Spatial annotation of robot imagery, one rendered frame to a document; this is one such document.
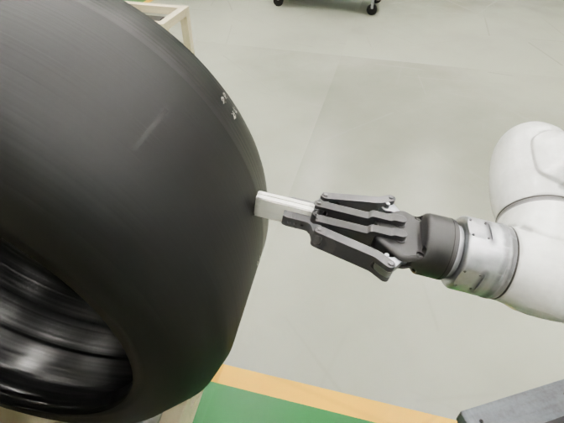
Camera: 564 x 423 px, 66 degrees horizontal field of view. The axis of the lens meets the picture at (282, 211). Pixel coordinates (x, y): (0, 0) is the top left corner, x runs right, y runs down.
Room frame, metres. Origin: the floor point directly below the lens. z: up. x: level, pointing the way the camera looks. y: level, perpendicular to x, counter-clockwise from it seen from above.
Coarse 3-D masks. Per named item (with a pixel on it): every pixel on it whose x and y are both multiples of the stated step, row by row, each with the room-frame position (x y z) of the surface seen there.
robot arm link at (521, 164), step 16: (512, 128) 0.55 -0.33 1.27; (528, 128) 0.52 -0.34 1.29; (544, 128) 0.52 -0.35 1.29; (560, 128) 0.52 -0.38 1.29; (496, 144) 0.54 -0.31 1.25; (512, 144) 0.50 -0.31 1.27; (528, 144) 0.49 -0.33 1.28; (544, 144) 0.48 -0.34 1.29; (560, 144) 0.46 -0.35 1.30; (496, 160) 0.50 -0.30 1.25; (512, 160) 0.48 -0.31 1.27; (528, 160) 0.46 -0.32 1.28; (544, 160) 0.45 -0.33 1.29; (560, 160) 0.44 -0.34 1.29; (496, 176) 0.47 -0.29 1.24; (512, 176) 0.45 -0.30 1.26; (528, 176) 0.44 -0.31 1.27; (544, 176) 0.43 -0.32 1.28; (560, 176) 0.42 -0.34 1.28; (496, 192) 0.45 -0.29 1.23; (512, 192) 0.43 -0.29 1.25; (528, 192) 0.42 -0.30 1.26; (544, 192) 0.41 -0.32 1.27; (560, 192) 0.41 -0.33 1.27; (496, 208) 0.43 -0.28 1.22
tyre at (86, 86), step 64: (0, 0) 0.41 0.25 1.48; (64, 0) 0.45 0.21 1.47; (0, 64) 0.32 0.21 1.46; (64, 64) 0.35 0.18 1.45; (128, 64) 0.40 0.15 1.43; (192, 64) 0.47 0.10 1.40; (0, 128) 0.28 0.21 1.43; (64, 128) 0.29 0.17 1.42; (128, 128) 0.32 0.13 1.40; (192, 128) 0.38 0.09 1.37; (0, 192) 0.25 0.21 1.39; (64, 192) 0.26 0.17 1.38; (128, 192) 0.27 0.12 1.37; (192, 192) 0.32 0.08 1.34; (256, 192) 0.42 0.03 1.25; (0, 256) 0.54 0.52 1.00; (64, 256) 0.24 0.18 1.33; (128, 256) 0.25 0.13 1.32; (192, 256) 0.27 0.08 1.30; (256, 256) 0.38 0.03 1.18; (0, 320) 0.43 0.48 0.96; (64, 320) 0.46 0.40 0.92; (128, 320) 0.23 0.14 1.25; (192, 320) 0.25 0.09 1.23; (0, 384) 0.30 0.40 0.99; (64, 384) 0.34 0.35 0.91; (128, 384) 0.26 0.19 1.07; (192, 384) 0.24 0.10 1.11
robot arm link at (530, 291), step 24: (504, 216) 0.41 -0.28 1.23; (528, 216) 0.38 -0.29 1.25; (552, 216) 0.37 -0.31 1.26; (528, 240) 0.34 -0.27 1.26; (552, 240) 0.34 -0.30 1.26; (528, 264) 0.31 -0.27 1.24; (552, 264) 0.31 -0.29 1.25; (528, 288) 0.30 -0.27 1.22; (552, 288) 0.29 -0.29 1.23; (528, 312) 0.29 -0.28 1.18; (552, 312) 0.28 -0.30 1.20
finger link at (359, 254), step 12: (324, 228) 0.36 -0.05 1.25; (324, 240) 0.35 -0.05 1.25; (336, 240) 0.34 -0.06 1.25; (348, 240) 0.34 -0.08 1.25; (336, 252) 0.34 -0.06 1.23; (348, 252) 0.33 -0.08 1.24; (360, 252) 0.33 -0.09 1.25; (372, 252) 0.33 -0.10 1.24; (360, 264) 0.33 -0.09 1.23; (372, 264) 0.32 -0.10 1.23; (384, 264) 0.31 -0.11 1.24
